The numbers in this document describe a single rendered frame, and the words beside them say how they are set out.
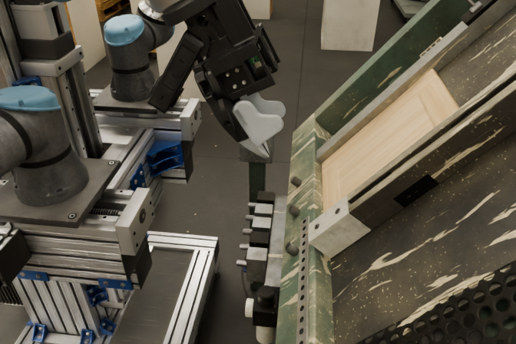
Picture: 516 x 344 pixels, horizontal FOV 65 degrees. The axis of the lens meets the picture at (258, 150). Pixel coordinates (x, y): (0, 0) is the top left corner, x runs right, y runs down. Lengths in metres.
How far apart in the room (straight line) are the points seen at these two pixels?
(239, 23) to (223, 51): 0.04
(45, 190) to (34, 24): 0.39
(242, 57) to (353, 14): 4.42
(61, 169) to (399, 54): 1.01
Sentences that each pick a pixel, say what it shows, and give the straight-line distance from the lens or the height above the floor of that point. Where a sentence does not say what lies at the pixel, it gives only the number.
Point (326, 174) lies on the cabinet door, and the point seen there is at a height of 0.91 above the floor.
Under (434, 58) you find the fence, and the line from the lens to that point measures 1.15.
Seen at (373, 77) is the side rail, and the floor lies 1.08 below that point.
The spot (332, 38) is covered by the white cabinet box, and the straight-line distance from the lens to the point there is 4.90.
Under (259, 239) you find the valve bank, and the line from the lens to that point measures 1.18.
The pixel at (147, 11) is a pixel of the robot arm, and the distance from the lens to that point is 1.38.
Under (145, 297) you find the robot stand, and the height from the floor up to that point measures 0.21.
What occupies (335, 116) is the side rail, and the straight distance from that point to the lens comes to 1.45.
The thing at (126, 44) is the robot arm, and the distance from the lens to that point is 1.29.
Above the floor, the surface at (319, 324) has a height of 0.90.
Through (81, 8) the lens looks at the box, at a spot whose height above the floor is 0.59.
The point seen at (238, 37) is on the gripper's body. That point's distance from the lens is 0.45.
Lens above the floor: 1.61
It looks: 33 degrees down
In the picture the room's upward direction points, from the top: straight up
